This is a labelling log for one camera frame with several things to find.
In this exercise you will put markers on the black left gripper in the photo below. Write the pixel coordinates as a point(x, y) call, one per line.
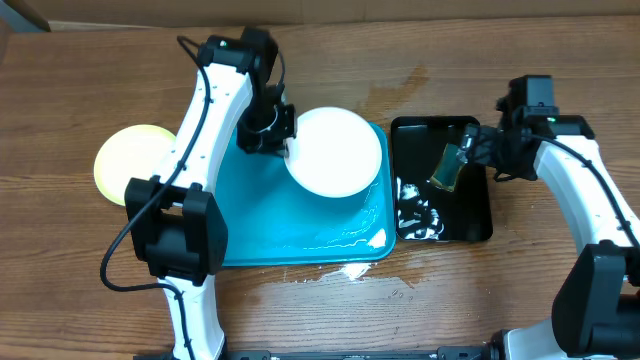
point(275, 146)

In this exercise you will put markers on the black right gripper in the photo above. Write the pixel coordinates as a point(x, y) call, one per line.
point(485, 142)

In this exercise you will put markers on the green and yellow sponge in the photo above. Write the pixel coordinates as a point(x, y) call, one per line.
point(446, 173)

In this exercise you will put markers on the white plate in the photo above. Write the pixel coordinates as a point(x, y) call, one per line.
point(335, 154)

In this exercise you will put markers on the yellow plate with sauce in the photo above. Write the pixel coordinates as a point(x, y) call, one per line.
point(133, 152)

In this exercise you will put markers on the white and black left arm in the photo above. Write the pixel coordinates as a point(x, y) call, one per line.
point(175, 223)

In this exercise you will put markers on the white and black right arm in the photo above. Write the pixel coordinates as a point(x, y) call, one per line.
point(590, 317)

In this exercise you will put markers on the teal plastic tray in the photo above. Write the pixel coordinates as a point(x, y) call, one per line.
point(273, 221)

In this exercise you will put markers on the black tray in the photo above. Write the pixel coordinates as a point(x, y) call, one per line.
point(425, 212)

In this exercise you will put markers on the black mounting rail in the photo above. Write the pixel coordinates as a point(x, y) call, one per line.
point(485, 352)

